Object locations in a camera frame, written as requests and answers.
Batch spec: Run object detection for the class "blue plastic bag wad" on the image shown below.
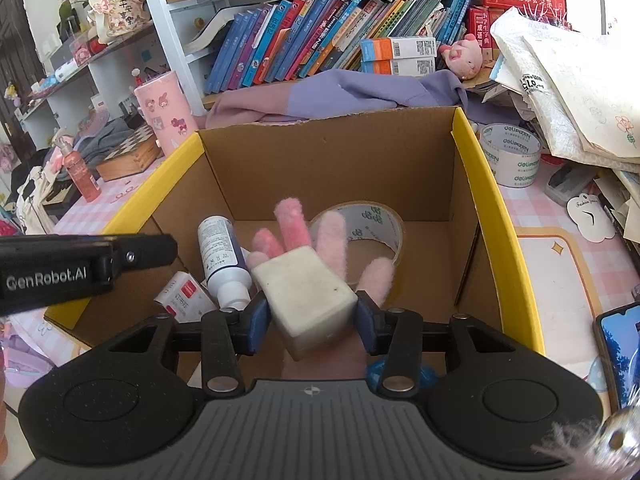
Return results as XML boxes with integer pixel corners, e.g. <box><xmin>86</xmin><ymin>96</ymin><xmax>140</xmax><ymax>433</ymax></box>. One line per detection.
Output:
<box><xmin>365</xmin><ymin>356</ymin><xmax>440</xmax><ymax>392</ymax></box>

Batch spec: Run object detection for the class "small red white box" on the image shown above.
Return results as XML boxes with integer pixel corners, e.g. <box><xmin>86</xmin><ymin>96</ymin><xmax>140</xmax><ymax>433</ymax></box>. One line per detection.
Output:
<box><xmin>154</xmin><ymin>271</ymin><xmax>217</xmax><ymax>323</ymax></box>

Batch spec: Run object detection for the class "pink knit glove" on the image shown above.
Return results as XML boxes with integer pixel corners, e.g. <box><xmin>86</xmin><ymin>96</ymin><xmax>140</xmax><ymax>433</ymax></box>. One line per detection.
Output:
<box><xmin>246</xmin><ymin>198</ymin><xmax>395</xmax><ymax>379</ymax></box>

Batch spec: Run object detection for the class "white spray tube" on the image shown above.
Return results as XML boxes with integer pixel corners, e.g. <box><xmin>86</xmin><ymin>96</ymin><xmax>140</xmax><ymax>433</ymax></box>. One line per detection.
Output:
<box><xmin>198</xmin><ymin>216</ymin><xmax>253</xmax><ymax>312</ymax></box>

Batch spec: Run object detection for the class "beige eraser block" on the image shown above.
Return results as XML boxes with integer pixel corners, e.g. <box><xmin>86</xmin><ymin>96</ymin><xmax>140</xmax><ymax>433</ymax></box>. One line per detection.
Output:
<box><xmin>252</xmin><ymin>246</ymin><xmax>357</xmax><ymax>361</ymax></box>

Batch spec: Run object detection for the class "yellow tape roll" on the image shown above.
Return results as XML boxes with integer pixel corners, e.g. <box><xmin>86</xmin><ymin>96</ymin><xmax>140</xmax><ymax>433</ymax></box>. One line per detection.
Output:
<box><xmin>309</xmin><ymin>202</ymin><xmax>406</xmax><ymax>290</ymax></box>

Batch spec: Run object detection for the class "cream tote bag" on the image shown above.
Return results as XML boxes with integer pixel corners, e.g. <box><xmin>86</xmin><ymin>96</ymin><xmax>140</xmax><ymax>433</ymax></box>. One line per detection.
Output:
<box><xmin>15</xmin><ymin>166</ymin><xmax>58</xmax><ymax>235</ymax></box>

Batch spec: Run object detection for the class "pink spray bottle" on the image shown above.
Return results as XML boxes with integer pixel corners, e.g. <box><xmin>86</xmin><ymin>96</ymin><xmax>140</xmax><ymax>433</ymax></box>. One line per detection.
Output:
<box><xmin>53</xmin><ymin>134</ymin><xmax>101</xmax><ymax>203</ymax></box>

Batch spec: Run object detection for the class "yellow cardboard box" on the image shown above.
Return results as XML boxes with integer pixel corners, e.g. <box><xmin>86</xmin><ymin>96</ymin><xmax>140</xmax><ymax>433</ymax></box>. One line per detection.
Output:
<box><xmin>43</xmin><ymin>105</ymin><xmax>548</xmax><ymax>386</ymax></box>

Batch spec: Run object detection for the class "wooden chess box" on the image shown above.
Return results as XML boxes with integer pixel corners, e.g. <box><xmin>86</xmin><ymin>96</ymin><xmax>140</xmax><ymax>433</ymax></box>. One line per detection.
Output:
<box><xmin>96</xmin><ymin>125</ymin><xmax>163</xmax><ymax>181</ymax></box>

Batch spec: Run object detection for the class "grey clothing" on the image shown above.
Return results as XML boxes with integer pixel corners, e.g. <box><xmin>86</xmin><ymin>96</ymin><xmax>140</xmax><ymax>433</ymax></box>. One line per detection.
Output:
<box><xmin>54</xmin><ymin>118</ymin><xmax>134</xmax><ymax>170</ymax></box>

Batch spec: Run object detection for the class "pink cylinder humidifier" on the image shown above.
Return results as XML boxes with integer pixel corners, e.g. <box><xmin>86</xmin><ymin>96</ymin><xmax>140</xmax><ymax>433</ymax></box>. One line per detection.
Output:
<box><xmin>134</xmin><ymin>70</ymin><xmax>198</xmax><ymax>156</ymax></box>

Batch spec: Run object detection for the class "white tape roll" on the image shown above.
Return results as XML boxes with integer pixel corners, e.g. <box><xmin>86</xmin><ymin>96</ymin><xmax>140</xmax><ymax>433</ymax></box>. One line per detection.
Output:
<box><xmin>480</xmin><ymin>124</ymin><xmax>541</xmax><ymax>188</ymax></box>

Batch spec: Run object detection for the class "black smartphone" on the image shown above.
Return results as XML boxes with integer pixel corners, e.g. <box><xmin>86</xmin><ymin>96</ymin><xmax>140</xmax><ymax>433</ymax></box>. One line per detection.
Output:
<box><xmin>593</xmin><ymin>302</ymin><xmax>640</xmax><ymax>411</ymax></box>

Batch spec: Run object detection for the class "rabbit plush doll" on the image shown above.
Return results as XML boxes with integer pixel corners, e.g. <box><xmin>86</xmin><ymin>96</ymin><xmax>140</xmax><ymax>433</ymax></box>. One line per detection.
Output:
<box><xmin>89</xmin><ymin>0</ymin><xmax>151</xmax><ymax>44</ymax></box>

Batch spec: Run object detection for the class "pink purple cloth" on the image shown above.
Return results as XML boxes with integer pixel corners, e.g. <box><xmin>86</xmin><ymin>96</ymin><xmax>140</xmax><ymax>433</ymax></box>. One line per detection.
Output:
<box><xmin>196</xmin><ymin>70</ymin><xmax>521</xmax><ymax>129</ymax></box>

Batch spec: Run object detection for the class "row of books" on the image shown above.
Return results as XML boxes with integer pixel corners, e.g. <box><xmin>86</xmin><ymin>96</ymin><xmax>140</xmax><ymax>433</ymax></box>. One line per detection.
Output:
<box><xmin>204</xmin><ymin>0</ymin><xmax>472</xmax><ymax>94</ymax></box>

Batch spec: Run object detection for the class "orange white carton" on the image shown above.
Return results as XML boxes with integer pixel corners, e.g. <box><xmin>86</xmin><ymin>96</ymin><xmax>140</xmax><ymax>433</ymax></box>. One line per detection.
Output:
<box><xmin>360</xmin><ymin>36</ymin><xmax>437</xmax><ymax>77</ymax></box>

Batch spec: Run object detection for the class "pink pig plush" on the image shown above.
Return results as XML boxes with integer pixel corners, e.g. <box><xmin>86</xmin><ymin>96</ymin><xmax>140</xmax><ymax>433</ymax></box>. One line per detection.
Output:
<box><xmin>438</xmin><ymin>34</ymin><xmax>484</xmax><ymax>80</ymax></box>

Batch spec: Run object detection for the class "pile of papers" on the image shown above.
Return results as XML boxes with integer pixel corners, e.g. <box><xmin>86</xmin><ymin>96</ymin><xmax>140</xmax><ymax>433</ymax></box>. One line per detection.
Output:
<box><xmin>490</xmin><ymin>8</ymin><xmax>639</xmax><ymax>174</ymax></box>

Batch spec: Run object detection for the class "red book set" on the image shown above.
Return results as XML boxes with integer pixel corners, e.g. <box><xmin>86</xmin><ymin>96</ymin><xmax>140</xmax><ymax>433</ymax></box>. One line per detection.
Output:
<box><xmin>465</xmin><ymin>0</ymin><xmax>569</xmax><ymax>64</ymax></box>

